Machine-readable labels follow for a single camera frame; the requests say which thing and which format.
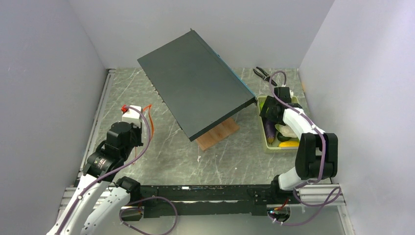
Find light green plastic basket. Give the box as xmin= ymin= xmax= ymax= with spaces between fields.
xmin=255 ymin=95 xmax=299 ymax=153

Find clear zip top bag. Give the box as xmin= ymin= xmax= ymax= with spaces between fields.
xmin=113 ymin=103 xmax=156 ymax=163

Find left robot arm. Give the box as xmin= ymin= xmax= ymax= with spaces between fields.
xmin=48 ymin=121 xmax=143 ymax=235

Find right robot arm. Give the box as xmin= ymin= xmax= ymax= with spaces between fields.
xmin=259 ymin=87 xmax=338 ymax=203

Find green lime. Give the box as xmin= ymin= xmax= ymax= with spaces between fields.
xmin=258 ymin=101 xmax=265 ymax=112

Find purple eggplant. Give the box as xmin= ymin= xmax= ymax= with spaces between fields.
xmin=262 ymin=118 xmax=277 ymax=144

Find white cauliflower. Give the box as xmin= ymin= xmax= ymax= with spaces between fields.
xmin=275 ymin=124 xmax=297 ymax=138

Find dark green cucumber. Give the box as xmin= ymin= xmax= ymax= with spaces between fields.
xmin=277 ymin=132 xmax=291 ymax=142

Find black pliers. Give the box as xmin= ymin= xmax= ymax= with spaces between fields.
xmin=253 ymin=67 xmax=270 ymax=82

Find yellow corn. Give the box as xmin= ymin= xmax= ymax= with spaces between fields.
xmin=278 ymin=141 xmax=300 ymax=148

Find wooden base board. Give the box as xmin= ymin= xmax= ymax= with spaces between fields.
xmin=196 ymin=117 xmax=240 ymax=151

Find dark grey network switch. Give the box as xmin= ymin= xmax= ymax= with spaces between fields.
xmin=137 ymin=29 xmax=256 ymax=141

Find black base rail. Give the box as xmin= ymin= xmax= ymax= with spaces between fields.
xmin=120 ymin=183 xmax=293 ymax=218

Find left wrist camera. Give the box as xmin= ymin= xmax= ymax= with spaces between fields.
xmin=121 ymin=105 xmax=143 ymax=127

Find aluminium frame profile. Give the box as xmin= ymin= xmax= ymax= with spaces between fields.
xmin=47 ymin=69 xmax=116 ymax=235

